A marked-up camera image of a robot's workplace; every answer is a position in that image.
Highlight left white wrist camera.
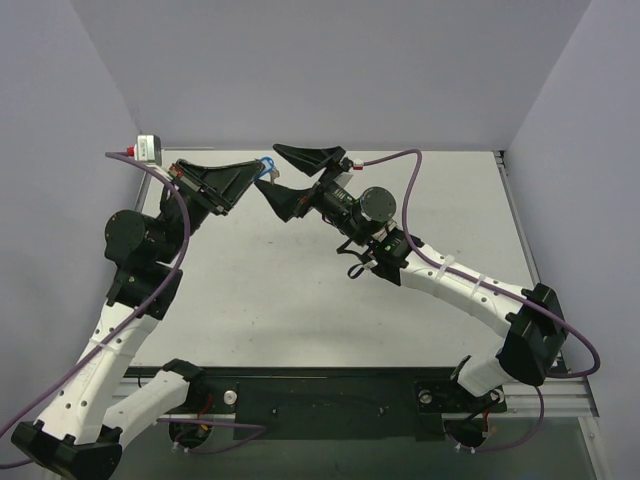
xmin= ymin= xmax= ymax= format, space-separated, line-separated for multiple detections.
xmin=126 ymin=134 xmax=162 ymax=166

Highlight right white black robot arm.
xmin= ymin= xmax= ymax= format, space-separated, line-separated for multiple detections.
xmin=256 ymin=144 xmax=567 ymax=409

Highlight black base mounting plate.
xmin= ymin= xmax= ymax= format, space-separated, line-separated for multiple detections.
xmin=172 ymin=367 xmax=506 ymax=441

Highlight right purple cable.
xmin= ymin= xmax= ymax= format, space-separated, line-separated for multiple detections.
xmin=359 ymin=148 xmax=601 ymax=455

